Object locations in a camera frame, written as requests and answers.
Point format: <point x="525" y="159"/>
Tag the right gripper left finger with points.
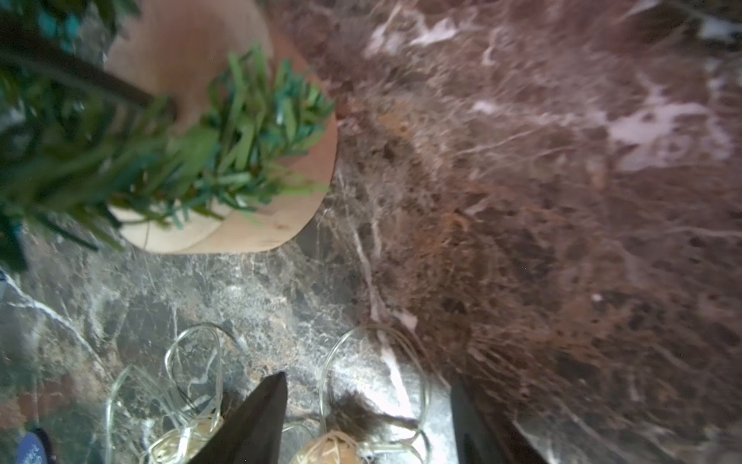
<point x="253" y="433"/>

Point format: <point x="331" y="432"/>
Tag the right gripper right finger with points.
<point x="486" y="438"/>

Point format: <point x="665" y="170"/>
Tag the small christmas tree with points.
<point x="181" y="127"/>

